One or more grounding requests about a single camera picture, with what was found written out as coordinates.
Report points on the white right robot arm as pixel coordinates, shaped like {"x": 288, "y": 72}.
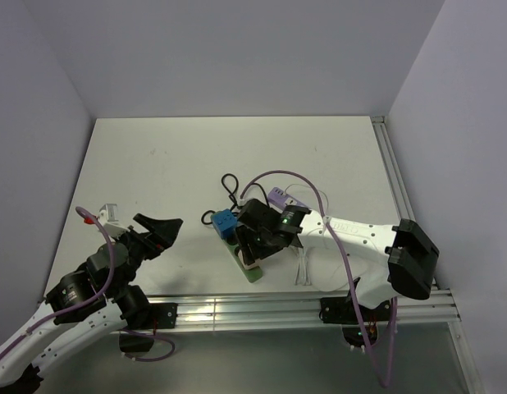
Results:
{"x": 399, "y": 260}

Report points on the aluminium table frame rail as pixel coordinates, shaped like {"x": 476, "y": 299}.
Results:
{"x": 234, "y": 336}

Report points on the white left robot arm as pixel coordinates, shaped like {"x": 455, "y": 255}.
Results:
{"x": 96, "y": 299}

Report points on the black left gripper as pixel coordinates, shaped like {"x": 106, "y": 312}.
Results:
{"x": 165, "y": 232}

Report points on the pink cube socket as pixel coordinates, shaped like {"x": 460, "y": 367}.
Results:
{"x": 249, "y": 264}

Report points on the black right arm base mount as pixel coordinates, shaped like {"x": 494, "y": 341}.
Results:
{"x": 340, "y": 311}

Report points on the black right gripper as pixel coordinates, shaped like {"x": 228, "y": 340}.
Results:
{"x": 244, "y": 235}

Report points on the green power strip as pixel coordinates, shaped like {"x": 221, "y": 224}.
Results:
{"x": 253, "y": 274}

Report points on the purple power strip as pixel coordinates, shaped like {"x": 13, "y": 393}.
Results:
{"x": 280, "y": 199}

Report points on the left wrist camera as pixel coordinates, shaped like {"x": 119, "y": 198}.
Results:
{"x": 108, "y": 217}

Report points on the blue cube socket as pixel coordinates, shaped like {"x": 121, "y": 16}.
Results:
{"x": 224, "y": 222}

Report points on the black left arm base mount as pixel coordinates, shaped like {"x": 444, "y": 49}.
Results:
{"x": 137, "y": 339}

